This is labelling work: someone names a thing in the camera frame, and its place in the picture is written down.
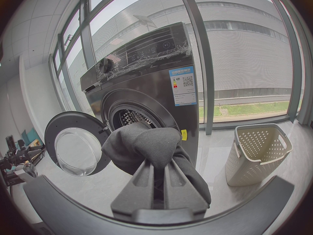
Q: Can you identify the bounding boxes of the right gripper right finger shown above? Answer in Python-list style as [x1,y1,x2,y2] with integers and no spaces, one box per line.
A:
[164,158,208,217]

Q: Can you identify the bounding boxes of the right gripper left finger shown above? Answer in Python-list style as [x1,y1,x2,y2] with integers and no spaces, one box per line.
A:
[111,159,155,218]

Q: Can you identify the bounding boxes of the black garment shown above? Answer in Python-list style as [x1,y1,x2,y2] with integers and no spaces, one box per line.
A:
[101,122,212,205]

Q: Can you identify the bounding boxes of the washing machine door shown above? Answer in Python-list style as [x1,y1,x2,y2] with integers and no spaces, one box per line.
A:
[44,111,116,177]

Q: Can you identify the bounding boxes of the cream laundry basket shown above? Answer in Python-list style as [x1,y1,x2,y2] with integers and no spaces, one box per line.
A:
[225,124,293,187]

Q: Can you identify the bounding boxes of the grey washing machine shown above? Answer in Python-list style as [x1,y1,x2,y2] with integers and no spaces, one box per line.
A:
[80,22,200,174]

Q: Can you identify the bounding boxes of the window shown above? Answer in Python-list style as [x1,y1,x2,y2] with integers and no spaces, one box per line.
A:
[48,0,309,136]

